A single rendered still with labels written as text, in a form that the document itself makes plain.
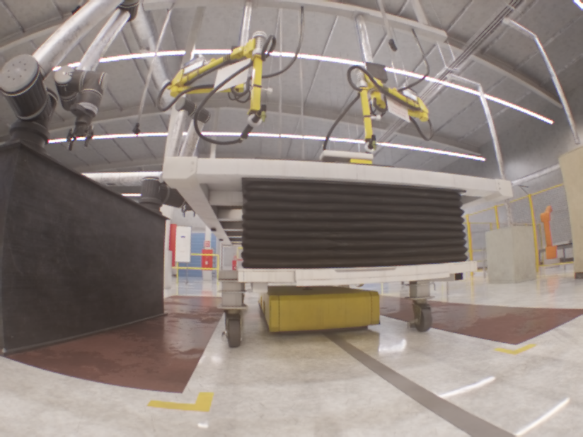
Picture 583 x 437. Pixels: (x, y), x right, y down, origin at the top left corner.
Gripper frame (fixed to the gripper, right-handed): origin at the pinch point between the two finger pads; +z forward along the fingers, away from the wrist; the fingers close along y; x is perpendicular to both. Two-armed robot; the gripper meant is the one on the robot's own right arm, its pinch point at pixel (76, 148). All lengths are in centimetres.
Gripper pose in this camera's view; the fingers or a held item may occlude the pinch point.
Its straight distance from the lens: 136.3
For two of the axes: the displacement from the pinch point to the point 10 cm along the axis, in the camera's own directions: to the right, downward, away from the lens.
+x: 0.0, -1.9, -9.8
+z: 0.1, 9.8, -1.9
